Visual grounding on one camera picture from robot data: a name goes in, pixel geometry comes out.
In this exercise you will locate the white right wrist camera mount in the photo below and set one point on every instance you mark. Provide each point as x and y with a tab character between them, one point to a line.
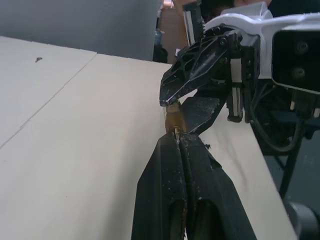
265	22

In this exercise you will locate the grey round robot joint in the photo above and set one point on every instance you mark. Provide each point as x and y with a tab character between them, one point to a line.
303	220

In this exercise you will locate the black metal frame leg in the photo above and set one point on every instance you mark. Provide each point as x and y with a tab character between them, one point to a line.
287	172

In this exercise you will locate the grey partition panel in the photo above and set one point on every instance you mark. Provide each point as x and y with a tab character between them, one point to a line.
80	22

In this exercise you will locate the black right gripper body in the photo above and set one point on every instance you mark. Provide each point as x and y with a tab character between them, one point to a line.
247	67

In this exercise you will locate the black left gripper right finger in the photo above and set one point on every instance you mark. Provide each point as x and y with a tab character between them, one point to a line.
212	195

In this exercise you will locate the blue water bottle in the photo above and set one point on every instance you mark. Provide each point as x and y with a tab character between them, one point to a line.
158	37

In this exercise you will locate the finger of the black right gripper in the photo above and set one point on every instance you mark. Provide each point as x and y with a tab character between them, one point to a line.
200	62
202	110

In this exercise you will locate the small dark metal piece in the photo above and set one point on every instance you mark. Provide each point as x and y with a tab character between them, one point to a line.
38	60

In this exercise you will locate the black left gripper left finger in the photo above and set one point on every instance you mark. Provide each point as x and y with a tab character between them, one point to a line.
157	190

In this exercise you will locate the brass padlock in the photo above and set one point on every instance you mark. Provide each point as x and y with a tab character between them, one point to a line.
175	117

